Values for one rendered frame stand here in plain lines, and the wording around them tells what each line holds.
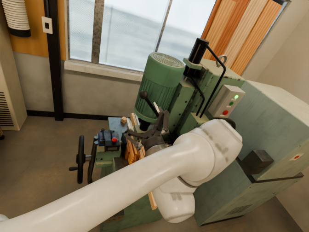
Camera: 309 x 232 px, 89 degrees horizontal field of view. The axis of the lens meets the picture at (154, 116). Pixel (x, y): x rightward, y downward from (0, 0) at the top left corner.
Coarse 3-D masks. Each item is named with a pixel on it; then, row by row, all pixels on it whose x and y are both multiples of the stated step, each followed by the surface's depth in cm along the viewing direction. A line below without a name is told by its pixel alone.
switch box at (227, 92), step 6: (222, 90) 76; (228, 90) 73; (234, 90) 73; (240, 90) 76; (216, 96) 79; (222, 96) 76; (228, 96) 73; (234, 96) 74; (240, 96) 76; (216, 102) 79; (222, 102) 76; (228, 102) 76; (234, 102) 77; (210, 108) 83; (216, 108) 79; (222, 108) 78; (228, 108) 79; (216, 114) 80; (222, 114) 81; (228, 114) 83
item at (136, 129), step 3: (135, 126) 96; (138, 126) 97; (150, 126) 100; (153, 126) 101; (135, 129) 94; (138, 129) 94; (138, 132) 93; (141, 132) 93; (144, 132) 94; (135, 138) 94; (138, 138) 95
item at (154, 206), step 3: (141, 150) 100; (141, 153) 98; (141, 156) 96; (150, 192) 80; (150, 195) 80; (150, 198) 80; (153, 198) 78; (150, 201) 80; (153, 201) 77; (153, 204) 77; (153, 207) 77; (156, 207) 77
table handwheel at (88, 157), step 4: (80, 136) 94; (80, 140) 90; (80, 144) 88; (80, 148) 87; (80, 152) 86; (76, 156) 95; (80, 156) 85; (84, 156) 96; (88, 156) 98; (76, 160) 94; (80, 160) 84; (84, 160) 95; (88, 160) 98; (80, 164) 84; (80, 168) 84; (80, 172) 85; (80, 176) 86; (80, 180) 87
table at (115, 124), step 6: (108, 120) 118; (114, 120) 120; (120, 120) 122; (108, 126) 117; (114, 126) 115; (120, 126) 116; (126, 126) 118; (120, 132) 112; (120, 138) 108; (120, 156) 96; (96, 162) 92; (102, 162) 93; (108, 162) 94; (114, 162) 92; (120, 162) 93; (126, 162) 94; (114, 168) 89; (120, 168) 90
